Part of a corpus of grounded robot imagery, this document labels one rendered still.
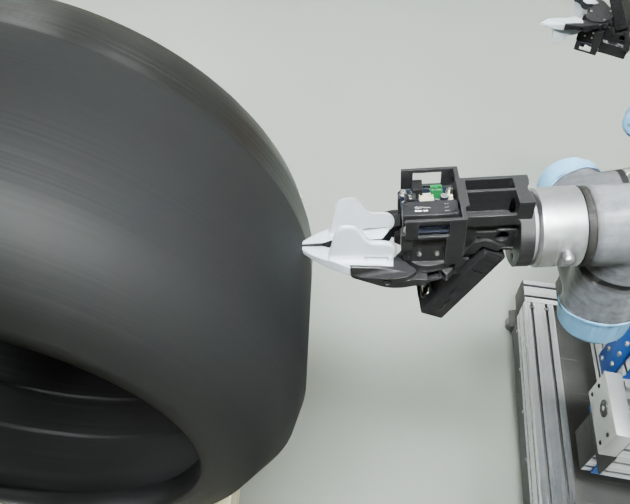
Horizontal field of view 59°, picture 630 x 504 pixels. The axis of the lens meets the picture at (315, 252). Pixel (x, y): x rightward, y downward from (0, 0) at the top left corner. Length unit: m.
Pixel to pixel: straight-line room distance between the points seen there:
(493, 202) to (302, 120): 2.41
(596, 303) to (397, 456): 1.25
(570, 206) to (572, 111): 2.72
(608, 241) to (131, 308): 0.39
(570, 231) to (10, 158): 0.43
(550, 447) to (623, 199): 1.17
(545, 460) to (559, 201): 1.19
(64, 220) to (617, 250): 0.44
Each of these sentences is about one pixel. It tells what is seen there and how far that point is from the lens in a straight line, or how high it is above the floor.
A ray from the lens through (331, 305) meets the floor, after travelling 2.05.
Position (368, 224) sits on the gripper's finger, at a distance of 0.55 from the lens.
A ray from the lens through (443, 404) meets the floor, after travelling 1.89.
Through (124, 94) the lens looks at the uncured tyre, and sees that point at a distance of 0.45.
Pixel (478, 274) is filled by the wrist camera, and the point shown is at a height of 1.23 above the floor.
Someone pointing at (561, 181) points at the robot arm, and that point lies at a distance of 0.72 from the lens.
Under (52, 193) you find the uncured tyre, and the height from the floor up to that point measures 1.43.
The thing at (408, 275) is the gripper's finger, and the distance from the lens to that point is 0.52.
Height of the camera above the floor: 1.65
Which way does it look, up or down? 48 degrees down
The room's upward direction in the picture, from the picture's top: straight up
